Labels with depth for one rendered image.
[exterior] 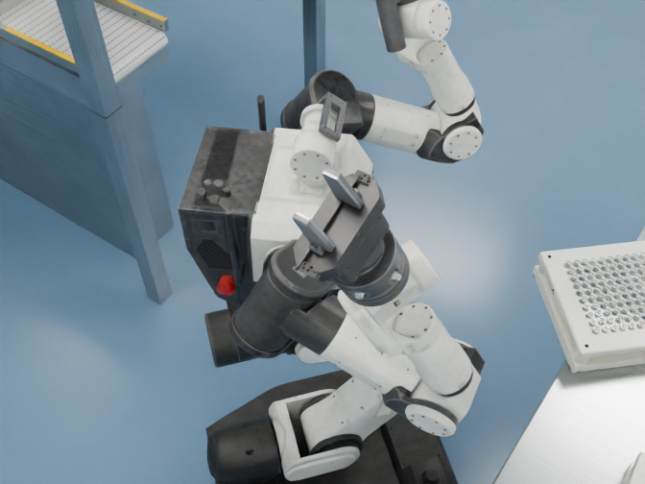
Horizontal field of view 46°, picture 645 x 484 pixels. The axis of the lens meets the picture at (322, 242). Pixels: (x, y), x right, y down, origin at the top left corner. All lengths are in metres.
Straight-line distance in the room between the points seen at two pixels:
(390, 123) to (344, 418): 0.84
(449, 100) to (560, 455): 0.68
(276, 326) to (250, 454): 0.91
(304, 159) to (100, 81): 0.95
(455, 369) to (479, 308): 1.61
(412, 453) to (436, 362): 1.14
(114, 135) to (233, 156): 0.85
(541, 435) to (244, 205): 0.69
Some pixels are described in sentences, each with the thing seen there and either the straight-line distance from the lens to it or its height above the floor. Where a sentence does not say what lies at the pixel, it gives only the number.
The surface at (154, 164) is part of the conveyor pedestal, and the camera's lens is 2.64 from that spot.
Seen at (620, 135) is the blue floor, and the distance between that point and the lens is 3.41.
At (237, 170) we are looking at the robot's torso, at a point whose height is 1.27.
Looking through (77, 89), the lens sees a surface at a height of 0.83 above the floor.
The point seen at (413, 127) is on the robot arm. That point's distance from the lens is 1.47.
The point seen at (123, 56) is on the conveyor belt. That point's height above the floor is 0.89.
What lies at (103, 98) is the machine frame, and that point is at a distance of 2.02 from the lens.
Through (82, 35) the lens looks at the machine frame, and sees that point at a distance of 1.91.
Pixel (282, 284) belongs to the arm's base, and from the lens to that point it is 1.08.
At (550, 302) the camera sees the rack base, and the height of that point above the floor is 0.90.
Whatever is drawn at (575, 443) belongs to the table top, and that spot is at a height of 0.88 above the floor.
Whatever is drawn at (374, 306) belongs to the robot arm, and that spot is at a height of 1.40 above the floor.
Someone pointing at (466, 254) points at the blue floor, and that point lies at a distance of 2.81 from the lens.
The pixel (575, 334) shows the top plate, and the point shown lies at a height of 0.95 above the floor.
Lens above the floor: 2.17
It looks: 51 degrees down
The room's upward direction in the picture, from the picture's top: straight up
